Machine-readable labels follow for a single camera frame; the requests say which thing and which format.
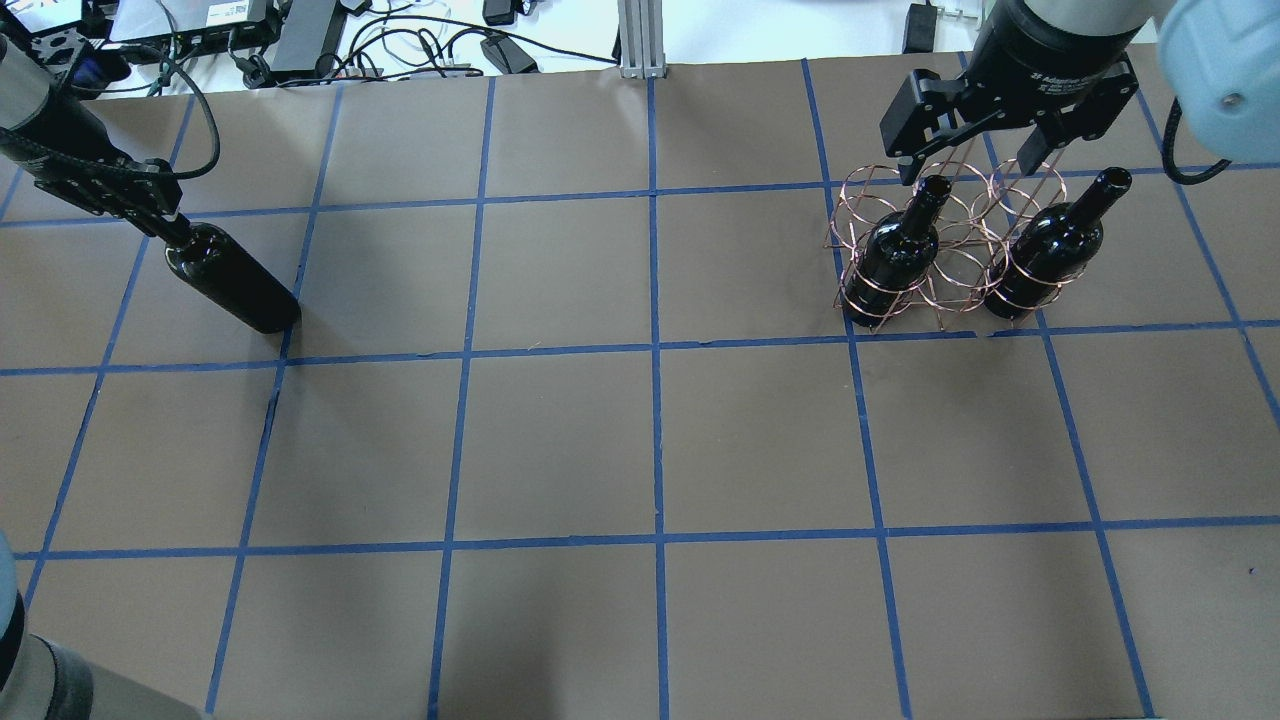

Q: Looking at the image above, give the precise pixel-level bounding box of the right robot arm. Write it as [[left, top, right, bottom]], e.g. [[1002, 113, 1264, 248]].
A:
[[879, 1, 1279, 184]]

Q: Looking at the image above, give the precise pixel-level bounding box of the copper wire wine basket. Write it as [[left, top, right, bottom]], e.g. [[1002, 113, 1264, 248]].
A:
[[828, 159, 1073, 334]]

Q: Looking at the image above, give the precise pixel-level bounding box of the black power adapter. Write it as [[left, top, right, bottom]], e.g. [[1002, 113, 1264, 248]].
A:
[[480, 35, 540, 76]]

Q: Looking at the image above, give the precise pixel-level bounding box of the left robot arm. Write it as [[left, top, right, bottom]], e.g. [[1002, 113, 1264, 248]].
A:
[[1, 38, 193, 249]]

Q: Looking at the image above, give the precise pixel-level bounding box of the aluminium frame post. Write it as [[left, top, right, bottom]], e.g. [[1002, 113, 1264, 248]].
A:
[[617, 0, 668, 79]]

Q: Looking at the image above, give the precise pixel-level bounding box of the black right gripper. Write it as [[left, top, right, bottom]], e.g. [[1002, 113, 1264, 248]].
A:
[[879, 1, 1140, 186]]

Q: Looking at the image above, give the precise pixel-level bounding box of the dark wine bottle in basket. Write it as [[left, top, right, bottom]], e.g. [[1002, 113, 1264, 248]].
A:
[[842, 176, 954, 329]]

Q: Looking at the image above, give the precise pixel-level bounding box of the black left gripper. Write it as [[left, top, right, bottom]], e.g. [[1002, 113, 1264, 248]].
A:
[[20, 135, 195, 246]]

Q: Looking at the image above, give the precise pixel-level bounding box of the dark wine bottle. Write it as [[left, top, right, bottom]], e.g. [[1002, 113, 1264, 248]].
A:
[[165, 223, 301, 334], [842, 176, 954, 329]]

